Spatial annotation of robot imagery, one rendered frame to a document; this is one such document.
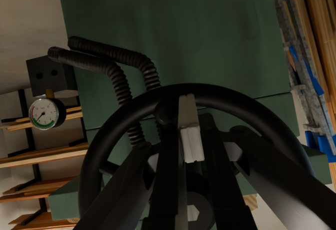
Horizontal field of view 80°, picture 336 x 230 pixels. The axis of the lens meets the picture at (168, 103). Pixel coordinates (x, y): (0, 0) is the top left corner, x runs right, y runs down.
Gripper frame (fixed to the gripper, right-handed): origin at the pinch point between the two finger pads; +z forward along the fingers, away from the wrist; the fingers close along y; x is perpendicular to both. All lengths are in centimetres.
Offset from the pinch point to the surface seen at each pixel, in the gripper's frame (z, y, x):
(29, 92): 285, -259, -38
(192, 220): 0.6, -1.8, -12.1
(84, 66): 15.7, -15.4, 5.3
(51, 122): 18.0, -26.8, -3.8
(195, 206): 1.1, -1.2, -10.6
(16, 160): 205, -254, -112
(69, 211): 16.9, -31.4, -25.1
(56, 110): 18.5, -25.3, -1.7
